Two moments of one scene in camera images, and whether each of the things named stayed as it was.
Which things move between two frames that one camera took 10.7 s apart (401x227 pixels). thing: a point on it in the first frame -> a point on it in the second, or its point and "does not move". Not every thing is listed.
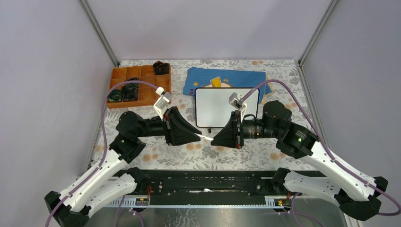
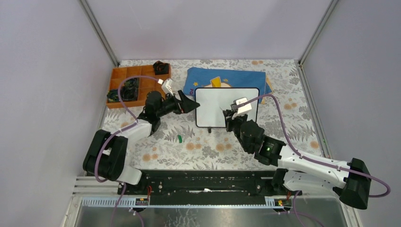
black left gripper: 182,131 -> 185,105
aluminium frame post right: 300,65 does not move
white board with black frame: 213,108 does not move
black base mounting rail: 209,183 does not move
